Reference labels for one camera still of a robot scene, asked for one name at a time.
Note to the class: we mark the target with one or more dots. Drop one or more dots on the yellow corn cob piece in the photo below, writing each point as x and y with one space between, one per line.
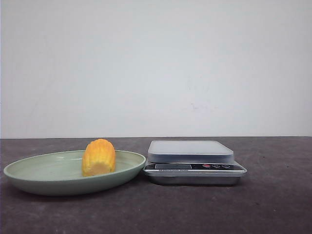
99 158

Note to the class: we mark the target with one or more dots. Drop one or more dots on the silver digital kitchen scale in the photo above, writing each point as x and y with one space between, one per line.
192 162

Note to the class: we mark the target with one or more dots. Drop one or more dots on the light green plate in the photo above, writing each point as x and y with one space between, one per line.
60 173

